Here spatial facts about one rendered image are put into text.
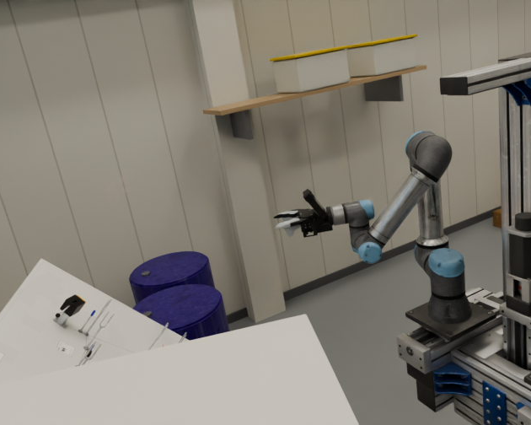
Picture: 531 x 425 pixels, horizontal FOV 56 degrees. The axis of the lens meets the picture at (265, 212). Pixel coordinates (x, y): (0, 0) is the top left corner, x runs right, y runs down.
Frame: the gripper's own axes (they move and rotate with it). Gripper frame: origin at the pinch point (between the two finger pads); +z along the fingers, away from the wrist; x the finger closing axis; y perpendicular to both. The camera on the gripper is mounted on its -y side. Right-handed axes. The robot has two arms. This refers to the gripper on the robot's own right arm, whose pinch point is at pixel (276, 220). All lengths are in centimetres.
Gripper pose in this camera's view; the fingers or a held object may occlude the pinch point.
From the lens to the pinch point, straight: 184.2
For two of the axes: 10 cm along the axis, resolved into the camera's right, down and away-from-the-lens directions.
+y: 1.7, 9.0, 4.1
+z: -9.8, 1.7, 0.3
